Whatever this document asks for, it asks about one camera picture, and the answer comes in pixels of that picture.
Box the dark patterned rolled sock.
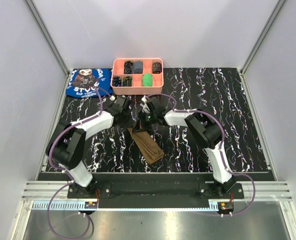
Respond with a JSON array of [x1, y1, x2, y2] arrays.
[[152, 62, 162, 74]]

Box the brown cloth napkin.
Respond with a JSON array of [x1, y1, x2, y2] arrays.
[[127, 128, 165, 165]]

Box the green rolled sock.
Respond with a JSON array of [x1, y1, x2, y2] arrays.
[[142, 73, 153, 87]]

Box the black blue rolled sock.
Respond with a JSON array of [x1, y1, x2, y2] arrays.
[[112, 75, 123, 87]]

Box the black yellow rolled sock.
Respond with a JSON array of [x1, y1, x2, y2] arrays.
[[124, 60, 133, 74]]

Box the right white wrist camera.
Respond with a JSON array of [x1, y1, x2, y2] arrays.
[[141, 96, 150, 114]]

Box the grey rolled sock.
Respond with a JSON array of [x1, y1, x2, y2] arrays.
[[133, 60, 143, 74]]

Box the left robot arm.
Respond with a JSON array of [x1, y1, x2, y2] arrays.
[[45, 96, 133, 198]]

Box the right aluminium frame post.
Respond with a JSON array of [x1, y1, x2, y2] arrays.
[[240, 0, 288, 75]]

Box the left aluminium frame post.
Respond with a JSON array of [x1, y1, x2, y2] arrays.
[[23, 0, 70, 76]]

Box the aluminium frame post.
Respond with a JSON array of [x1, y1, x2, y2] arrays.
[[240, 0, 288, 75], [23, 0, 70, 76]]

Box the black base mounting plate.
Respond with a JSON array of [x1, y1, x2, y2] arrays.
[[67, 173, 245, 210]]

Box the blue printed t-shirt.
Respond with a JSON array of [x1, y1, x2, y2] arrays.
[[65, 68, 113, 99]]

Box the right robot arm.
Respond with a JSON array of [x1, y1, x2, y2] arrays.
[[133, 97, 236, 198]]

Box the pink compartment tray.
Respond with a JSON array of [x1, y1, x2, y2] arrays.
[[110, 58, 164, 95]]

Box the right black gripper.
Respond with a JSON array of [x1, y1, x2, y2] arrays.
[[132, 110, 157, 134]]

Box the black marble pattern mat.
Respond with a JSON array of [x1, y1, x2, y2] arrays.
[[45, 67, 276, 182]]

